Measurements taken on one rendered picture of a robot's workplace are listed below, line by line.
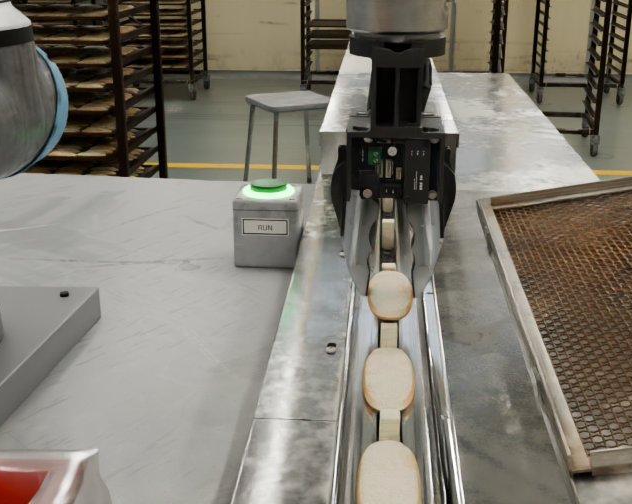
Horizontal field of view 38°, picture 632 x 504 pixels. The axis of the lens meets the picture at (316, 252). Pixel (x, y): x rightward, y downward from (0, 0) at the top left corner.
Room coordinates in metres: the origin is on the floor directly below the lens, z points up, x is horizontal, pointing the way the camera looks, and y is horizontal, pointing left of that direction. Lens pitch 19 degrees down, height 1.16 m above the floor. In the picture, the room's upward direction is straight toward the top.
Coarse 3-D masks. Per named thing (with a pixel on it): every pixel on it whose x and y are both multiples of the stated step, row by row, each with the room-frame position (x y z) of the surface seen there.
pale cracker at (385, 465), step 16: (368, 448) 0.51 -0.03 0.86; (384, 448) 0.50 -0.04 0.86; (400, 448) 0.50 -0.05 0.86; (368, 464) 0.48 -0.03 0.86; (384, 464) 0.48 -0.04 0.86; (400, 464) 0.48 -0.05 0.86; (416, 464) 0.49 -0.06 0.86; (368, 480) 0.47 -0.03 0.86; (384, 480) 0.47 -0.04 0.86; (400, 480) 0.47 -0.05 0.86; (416, 480) 0.47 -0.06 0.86; (368, 496) 0.45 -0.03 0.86; (384, 496) 0.45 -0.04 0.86; (400, 496) 0.45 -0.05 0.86; (416, 496) 0.45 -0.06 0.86
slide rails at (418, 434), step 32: (416, 320) 0.72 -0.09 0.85; (352, 352) 0.66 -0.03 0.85; (416, 352) 0.66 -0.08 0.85; (352, 384) 0.61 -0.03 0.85; (416, 384) 0.61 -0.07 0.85; (352, 416) 0.56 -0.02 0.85; (416, 416) 0.56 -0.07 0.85; (352, 448) 0.52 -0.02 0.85; (416, 448) 0.52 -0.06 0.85; (352, 480) 0.48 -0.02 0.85
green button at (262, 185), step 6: (258, 180) 0.98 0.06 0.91; (264, 180) 0.98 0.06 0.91; (270, 180) 0.98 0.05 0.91; (276, 180) 0.98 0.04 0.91; (282, 180) 0.98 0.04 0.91; (252, 186) 0.96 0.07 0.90; (258, 186) 0.95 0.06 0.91; (264, 186) 0.95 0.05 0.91; (270, 186) 0.95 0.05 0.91; (276, 186) 0.95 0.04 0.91; (282, 186) 0.96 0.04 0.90; (258, 192) 0.95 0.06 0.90; (264, 192) 0.95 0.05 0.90; (270, 192) 0.95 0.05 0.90; (276, 192) 0.95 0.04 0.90
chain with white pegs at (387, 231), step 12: (384, 204) 1.08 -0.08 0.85; (384, 216) 1.07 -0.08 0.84; (384, 228) 0.94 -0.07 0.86; (384, 240) 0.94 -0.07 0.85; (384, 252) 0.93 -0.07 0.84; (384, 264) 0.81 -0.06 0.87; (384, 324) 0.67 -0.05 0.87; (396, 324) 0.67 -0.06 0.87; (384, 336) 0.66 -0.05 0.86; (396, 336) 0.66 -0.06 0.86; (384, 420) 0.52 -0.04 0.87; (396, 420) 0.52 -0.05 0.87; (384, 432) 0.52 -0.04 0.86; (396, 432) 0.52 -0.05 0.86
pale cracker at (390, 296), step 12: (384, 276) 0.74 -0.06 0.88; (396, 276) 0.74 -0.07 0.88; (372, 288) 0.72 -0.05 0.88; (384, 288) 0.71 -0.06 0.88; (396, 288) 0.71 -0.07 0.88; (408, 288) 0.72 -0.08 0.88; (372, 300) 0.69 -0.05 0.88; (384, 300) 0.69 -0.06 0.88; (396, 300) 0.69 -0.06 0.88; (408, 300) 0.69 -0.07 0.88; (372, 312) 0.68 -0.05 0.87; (384, 312) 0.67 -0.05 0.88; (396, 312) 0.67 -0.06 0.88; (408, 312) 0.68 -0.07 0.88
